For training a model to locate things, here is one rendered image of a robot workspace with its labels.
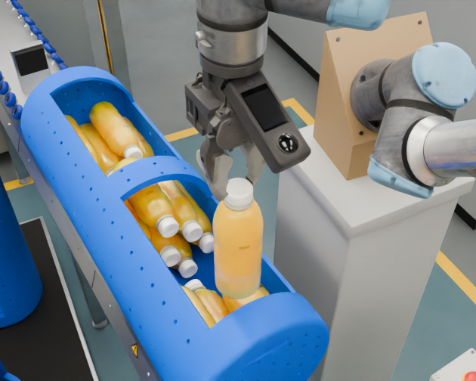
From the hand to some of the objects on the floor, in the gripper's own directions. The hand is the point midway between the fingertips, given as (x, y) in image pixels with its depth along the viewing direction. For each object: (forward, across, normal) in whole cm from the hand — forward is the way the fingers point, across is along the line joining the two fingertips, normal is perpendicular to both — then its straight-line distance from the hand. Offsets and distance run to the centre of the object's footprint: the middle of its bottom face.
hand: (238, 190), depth 76 cm
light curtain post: (+149, -33, -134) cm, 203 cm away
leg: (+151, +8, -187) cm, 240 cm away
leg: (+148, +7, -89) cm, 173 cm away
